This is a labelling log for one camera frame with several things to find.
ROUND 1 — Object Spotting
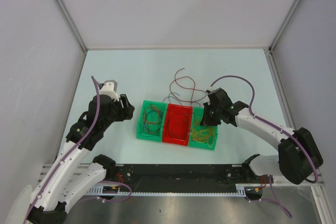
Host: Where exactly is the left green plastic bin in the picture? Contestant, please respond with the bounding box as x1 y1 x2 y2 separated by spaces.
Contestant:
136 100 167 142

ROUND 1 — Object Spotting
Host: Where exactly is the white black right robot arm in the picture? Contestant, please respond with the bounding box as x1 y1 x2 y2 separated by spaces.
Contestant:
201 88 323 185

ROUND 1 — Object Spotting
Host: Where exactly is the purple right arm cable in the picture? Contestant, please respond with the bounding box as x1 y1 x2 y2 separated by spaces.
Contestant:
211 76 321 184

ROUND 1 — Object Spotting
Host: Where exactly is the green plastic bin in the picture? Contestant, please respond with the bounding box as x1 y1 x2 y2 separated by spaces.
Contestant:
136 100 167 142
188 107 218 151

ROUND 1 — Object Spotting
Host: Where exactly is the red plastic bin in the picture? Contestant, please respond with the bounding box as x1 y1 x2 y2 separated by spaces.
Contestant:
162 104 193 146

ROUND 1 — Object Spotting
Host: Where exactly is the right green plastic bin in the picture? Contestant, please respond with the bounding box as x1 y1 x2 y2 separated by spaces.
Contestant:
188 107 218 151

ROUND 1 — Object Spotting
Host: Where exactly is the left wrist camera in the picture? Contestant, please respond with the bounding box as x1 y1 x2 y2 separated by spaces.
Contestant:
99 80 119 101

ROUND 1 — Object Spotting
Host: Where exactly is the slotted cable duct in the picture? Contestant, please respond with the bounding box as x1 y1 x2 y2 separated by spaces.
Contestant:
84 185 263 198

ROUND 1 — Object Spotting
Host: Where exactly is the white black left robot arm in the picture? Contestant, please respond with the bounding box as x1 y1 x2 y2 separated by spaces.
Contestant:
25 94 134 223

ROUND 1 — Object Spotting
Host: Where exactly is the brown cable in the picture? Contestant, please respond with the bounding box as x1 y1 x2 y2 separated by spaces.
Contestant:
167 112 190 141

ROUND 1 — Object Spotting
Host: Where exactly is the dark red cable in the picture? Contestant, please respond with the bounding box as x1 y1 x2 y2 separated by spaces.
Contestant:
169 68 208 104
141 104 163 135

